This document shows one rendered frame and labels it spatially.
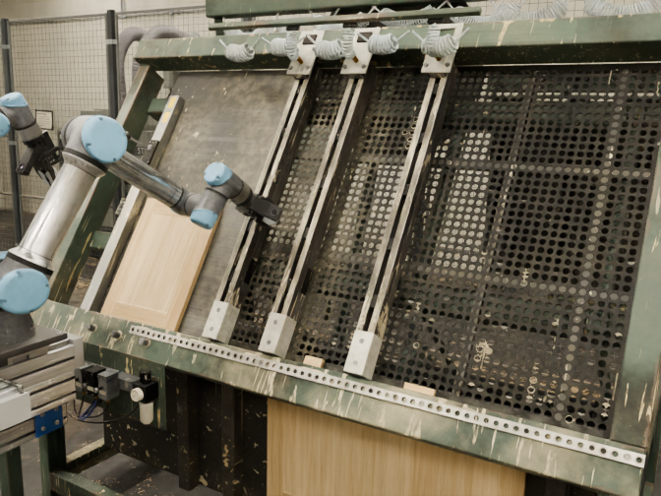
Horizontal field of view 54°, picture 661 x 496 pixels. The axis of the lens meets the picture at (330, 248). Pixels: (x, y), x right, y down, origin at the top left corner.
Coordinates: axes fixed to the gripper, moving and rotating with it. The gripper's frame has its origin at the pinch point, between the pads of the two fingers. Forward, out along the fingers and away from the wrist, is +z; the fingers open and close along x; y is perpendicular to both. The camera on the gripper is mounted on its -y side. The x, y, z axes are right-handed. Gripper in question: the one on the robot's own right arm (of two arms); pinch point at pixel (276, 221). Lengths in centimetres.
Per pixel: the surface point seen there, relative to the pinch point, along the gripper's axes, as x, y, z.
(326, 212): -8.8, -15.3, 1.7
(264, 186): -10.7, 12.1, 0.3
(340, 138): -34.4, -9.6, -1.2
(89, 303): 53, 64, 2
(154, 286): 37, 40, 4
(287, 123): -36.4, 16.3, 1.2
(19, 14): -257, 859, 319
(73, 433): 120, 124, 88
